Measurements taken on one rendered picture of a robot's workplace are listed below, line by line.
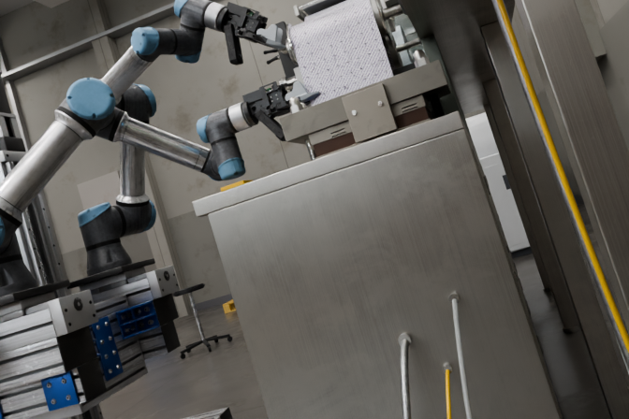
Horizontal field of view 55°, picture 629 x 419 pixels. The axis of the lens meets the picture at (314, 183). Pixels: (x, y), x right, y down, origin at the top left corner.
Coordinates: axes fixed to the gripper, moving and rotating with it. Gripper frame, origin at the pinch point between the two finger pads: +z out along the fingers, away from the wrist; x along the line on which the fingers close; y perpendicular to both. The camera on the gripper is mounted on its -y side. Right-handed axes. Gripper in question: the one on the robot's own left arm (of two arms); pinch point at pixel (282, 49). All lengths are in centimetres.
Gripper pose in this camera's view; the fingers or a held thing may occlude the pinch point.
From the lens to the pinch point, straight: 175.2
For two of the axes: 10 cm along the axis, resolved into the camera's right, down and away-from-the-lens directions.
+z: 8.9, 3.8, -2.5
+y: 3.6, -9.3, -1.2
